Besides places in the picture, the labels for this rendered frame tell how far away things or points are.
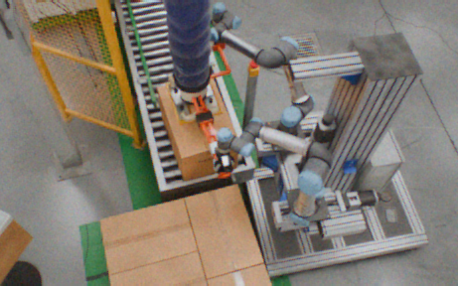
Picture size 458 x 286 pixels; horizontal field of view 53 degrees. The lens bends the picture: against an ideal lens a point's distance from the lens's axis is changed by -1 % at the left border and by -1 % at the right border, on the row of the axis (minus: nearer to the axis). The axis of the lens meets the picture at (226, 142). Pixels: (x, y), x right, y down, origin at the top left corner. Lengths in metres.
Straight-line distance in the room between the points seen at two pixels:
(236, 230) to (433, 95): 2.58
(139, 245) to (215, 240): 0.51
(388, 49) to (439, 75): 2.92
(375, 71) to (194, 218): 1.70
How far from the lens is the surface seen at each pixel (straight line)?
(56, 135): 3.74
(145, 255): 3.18
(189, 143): 3.03
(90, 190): 4.05
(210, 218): 3.23
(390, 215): 3.85
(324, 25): 5.16
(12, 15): 2.79
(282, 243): 3.56
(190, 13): 2.29
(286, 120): 2.79
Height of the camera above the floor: 3.57
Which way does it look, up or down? 60 degrees down
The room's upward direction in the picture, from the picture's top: 3 degrees clockwise
